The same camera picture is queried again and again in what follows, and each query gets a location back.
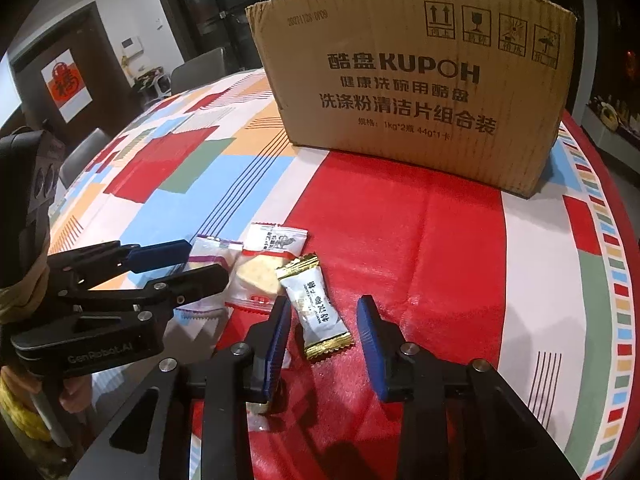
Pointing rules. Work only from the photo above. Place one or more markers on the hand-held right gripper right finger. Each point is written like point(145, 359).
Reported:
point(372, 350)

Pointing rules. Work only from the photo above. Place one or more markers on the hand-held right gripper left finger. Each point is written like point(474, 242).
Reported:
point(272, 350)

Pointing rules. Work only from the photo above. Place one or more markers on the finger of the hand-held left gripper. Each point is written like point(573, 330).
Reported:
point(160, 255)
point(195, 280)

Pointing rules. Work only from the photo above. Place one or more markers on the clear pink-edged snack packet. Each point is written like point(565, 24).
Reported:
point(212, 257)

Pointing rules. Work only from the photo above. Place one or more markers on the white gold-edged candy packet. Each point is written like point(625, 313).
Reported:
point(315, 310)

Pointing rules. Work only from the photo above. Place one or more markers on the white pastry packet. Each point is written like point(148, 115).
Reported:
point(260, 270)

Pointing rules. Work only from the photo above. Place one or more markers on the brown cardboard box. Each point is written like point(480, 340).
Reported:
point(415, 85)

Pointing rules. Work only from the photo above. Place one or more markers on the person's left hand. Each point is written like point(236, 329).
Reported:
point(75, 390)

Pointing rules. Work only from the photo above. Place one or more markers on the grey upholstered chair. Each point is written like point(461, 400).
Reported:
point(200, 67)
point(82, 152)

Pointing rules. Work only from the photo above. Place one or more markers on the white storage cart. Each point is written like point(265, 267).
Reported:
point(150, 82)

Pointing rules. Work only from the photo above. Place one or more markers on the red and white door poster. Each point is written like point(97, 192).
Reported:
point(67, 85)

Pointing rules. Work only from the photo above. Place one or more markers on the dark wooden door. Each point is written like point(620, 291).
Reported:
point(100, 60)

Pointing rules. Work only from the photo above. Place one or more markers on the black framed glass sliding door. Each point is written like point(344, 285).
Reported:
point(225, 5)

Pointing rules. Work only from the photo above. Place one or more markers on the woven basket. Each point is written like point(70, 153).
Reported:
point(607, 115)

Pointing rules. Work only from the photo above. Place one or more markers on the white wall intercom panel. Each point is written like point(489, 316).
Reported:
point(131, 45)

